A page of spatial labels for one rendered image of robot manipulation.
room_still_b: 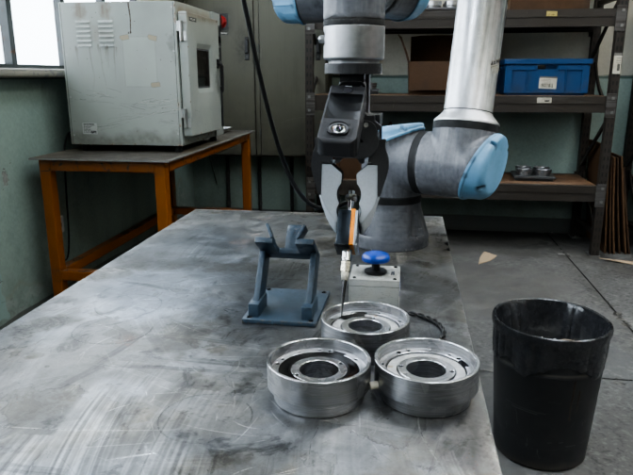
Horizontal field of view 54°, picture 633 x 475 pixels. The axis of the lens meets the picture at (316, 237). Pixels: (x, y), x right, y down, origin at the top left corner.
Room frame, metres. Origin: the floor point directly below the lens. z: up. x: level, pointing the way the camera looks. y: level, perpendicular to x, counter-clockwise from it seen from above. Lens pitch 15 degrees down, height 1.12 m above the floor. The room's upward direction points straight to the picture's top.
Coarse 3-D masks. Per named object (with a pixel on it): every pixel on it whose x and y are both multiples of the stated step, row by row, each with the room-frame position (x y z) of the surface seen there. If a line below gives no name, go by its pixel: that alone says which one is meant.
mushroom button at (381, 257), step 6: (366, 252) 0.85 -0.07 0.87; (372, 252) 0.85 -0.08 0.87; (378, 252) 0.85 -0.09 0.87; (384, 252) 0.85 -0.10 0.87; (366, 258) 0.84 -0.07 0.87; (372, 258) 0.83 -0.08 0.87; (378, 258) 0.83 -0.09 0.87; (384, 258) 0.83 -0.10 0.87; (372, 264) 0.85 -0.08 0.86; (378, 264) 0.84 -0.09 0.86
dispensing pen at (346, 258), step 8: (352, 192) 0.80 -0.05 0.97; (352, 200) 0.79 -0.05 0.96; (344, 216) 0.76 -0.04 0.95; (344, 224) 0.76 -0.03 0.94; (336, 232) 0.75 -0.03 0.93; (344, 232) 0.75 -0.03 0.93; (336, 240) 0.75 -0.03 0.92; (344, 240) 0.75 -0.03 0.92; (336, 248) 0.76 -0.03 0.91; (344, 248) 0.76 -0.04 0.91; (344, 256) 0.75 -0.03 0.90; (344, 264) 0.74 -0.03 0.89; (344, 272) 0.74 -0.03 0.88; (344, 280) 0.73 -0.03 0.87; (344, 288) 0.73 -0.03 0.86; (344, 296) 0.72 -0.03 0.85
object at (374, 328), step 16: (336, 304) 0.73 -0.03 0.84; (352, 304) 0.74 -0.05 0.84; (368, 304) 0.74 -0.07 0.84; (384, 304) 0.73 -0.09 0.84; (352, 320) 0.71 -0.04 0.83; (368, 320) 0.71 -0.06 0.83; (400, 320) 0.71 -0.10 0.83; (336, 336) 0.65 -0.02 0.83; (352, 336) 0.64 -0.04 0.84; (368, 336) 0.64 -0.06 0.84; (384, 336) 0.64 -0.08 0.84; (400, 336) 0.65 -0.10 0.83; (368, 352) 0.64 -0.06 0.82
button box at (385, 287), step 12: (360, 276) 0.83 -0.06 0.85; (372, 276) 0.83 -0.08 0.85; (384, 276) 0.83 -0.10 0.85; (396, 276) 0.83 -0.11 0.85; (360, 288) 0.82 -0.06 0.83; (372, 288) 0.81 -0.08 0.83; (384, 288) 0.81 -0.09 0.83; (396, 288) 0.81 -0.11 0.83; (360, 300) 0.82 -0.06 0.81; (372, 300) 0.81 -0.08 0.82; (384, 300) 0.81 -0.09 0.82; (396, 300) 0.81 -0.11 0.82
